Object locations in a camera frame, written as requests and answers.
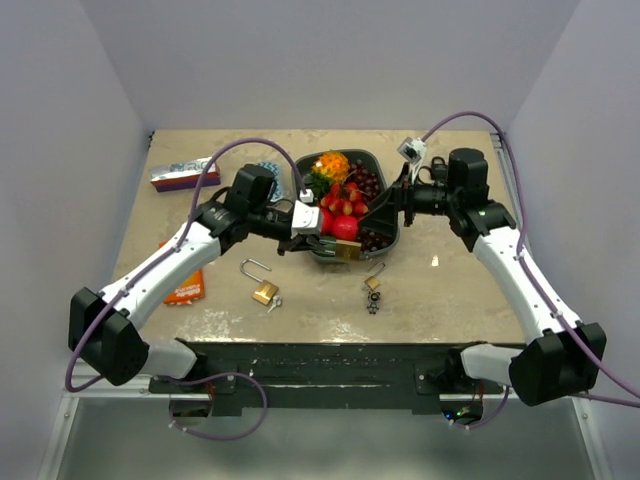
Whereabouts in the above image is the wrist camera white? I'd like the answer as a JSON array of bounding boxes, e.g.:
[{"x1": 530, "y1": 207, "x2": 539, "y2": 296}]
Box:
[
  {"x1": 397, "y1": 137, "x2": 427, "y2": 183},
  {"x1": 291, "y1": 189, "x2": 323, "y2": 237}
]

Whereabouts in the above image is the black Kaijing padlock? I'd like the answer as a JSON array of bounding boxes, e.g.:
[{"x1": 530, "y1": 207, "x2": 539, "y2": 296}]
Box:
[{"x1": 430, "y1": 156, "x2": 448, "y2": 182}]

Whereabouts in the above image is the purple white toothpaste box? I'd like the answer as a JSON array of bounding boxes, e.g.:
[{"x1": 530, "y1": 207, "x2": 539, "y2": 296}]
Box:
[{"x1": 149, "y1": 157, "x2": 221, "y2": 193}]

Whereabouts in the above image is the grey fruit tray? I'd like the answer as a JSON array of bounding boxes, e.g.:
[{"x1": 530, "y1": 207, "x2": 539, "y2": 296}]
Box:
[{"x1": 297, "y1": 149, "x2": 399, "y2": 264}]

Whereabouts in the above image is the large brass padlock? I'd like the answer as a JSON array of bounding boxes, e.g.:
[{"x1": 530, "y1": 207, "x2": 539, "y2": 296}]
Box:
[{"x1": 320, "y1": 239, "x2": 361, "y2": 262}]

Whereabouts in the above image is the orange razor package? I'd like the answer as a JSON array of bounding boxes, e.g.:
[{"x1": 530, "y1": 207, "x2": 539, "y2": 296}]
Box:
[{"x1": 164, "y1": 269, "x2": 206, "y2": 306}]

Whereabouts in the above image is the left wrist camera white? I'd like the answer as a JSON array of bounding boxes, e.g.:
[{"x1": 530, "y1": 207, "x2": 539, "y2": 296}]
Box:
[{"x1": 291, "y1": 189, "x2": 323, "y2": 237}]

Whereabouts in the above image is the aluminium frame rail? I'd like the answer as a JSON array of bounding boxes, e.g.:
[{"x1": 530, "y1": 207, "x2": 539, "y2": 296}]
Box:
[{"x1": 37, "y1": 375, "x2": 209, "y2": 480}]

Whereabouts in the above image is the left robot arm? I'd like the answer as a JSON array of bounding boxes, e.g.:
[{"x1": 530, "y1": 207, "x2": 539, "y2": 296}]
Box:
[{"x1": 68, "y1": 164, "x2": 323, "y2": 392}]

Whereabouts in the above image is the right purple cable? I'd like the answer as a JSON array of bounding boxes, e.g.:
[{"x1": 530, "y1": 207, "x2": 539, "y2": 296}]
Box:
[{"x1": 419, "y1": 110, "x2": 640, "y2": 431}]

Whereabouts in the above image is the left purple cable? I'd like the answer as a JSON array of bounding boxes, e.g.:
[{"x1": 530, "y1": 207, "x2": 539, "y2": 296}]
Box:
[{"x1": 65, "y1": 138, "x2": 316, "y2": 441}]

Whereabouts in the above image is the right red apple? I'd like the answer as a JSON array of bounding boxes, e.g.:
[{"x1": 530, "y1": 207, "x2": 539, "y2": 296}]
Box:
[{"x1": 331, "y1": 215, "x2": 359, "y2": 242}]

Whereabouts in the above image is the open brass padlock left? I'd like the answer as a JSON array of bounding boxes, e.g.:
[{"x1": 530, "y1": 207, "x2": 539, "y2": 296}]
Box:
[{"x1": 239, "y1": 258, "x2": 279, "y2": 306}]

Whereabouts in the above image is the small key with ring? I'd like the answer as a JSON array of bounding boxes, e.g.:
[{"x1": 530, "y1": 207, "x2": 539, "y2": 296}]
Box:
[{"x1": 267, "y1": 295, "x2": 283, "y2": 313}]

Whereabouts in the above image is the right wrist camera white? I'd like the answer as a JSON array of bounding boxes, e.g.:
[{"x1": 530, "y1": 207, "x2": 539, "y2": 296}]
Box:
[{"x1": 397, "y1": 137, "x2": 427, "y2": 183}]

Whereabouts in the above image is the small brass padlock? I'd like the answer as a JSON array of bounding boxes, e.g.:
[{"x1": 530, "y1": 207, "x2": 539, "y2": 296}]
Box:
[{"x1": 364, "y1": 262, "x2": 386, "y2": 291}]

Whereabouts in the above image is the orange pineapple toy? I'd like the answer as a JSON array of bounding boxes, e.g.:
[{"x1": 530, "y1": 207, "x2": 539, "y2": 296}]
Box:
[{"x1": 311, "y1": 151, "x2": 350, "y2": 184}]

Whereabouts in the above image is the purple grape bunch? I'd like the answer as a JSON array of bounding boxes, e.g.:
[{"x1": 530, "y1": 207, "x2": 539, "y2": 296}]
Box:
[{"x1": 345, "y1": 159, "x2": 394, "y2": 254}]

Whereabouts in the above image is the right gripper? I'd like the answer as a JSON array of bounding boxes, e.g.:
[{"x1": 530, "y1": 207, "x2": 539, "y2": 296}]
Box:
[{"x1": 358, "y1": 163, "x2": 460, "y2": 238}]

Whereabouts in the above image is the purple cable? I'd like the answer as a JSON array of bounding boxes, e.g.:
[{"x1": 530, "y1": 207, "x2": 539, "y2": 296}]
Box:
[
  {"x1": 65, "y1": 138, "x2": 316, "y2": 441},
  {"x1": 419, "y1": 110, "x2": 640, "y2": 431}
]

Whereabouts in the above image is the left red apple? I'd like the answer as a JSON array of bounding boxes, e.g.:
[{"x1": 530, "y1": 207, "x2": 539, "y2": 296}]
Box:
[{"x1": 321, "y1": 208, "x2": 334, "y2": 236}]

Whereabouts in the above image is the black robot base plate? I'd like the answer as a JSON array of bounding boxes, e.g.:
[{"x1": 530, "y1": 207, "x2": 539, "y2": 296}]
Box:
[{"x1": 150, "y1": 342, "x2": 502, "y2": 416}]

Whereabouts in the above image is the red apple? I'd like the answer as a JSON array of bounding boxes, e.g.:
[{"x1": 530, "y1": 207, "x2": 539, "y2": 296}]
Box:
[
  {"x1": 321, "y1": 208, "x2": 334, "y2": 236},
  {"x1": 331, "y1": 215, "x2": 359, "y2": 242}
]

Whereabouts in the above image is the strawberry pile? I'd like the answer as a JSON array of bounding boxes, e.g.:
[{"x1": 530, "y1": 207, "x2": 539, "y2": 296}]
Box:
[{"x1": 319, "y1": 182, "x2": 369, "y2": 218}]

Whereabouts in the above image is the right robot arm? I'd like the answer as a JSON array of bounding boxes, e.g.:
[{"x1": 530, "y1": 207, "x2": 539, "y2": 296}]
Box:
[{"x1": 361, "y1": 139, "x2": 606, "y2": 406}]

